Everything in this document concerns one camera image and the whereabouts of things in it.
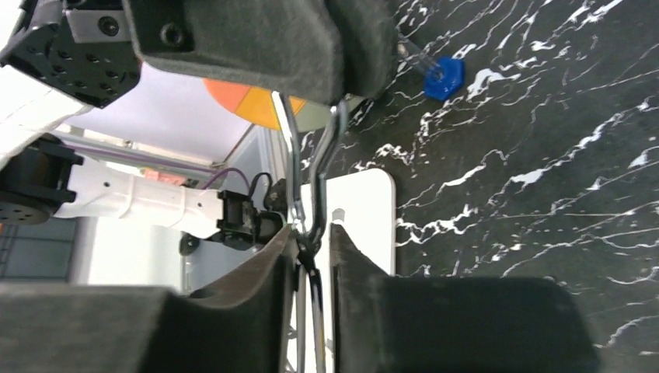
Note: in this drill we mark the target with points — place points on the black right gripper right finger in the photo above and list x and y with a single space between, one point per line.
385 323

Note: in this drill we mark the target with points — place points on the aluminium frame rail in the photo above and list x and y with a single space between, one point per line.
257 143

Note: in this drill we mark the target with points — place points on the white drum orange face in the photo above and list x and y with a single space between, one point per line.
255 105

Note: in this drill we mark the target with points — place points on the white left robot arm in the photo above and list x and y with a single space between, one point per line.
41 178

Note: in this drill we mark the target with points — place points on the blue capped glass tube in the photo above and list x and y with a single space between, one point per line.
443 76

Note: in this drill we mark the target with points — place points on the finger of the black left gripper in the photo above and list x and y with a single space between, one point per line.
369 39
291 47

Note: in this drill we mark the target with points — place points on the white bin lid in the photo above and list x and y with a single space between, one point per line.
364 203

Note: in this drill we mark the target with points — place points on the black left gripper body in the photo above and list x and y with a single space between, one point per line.
80 48

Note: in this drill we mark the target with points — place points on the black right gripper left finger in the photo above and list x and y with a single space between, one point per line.
238 323

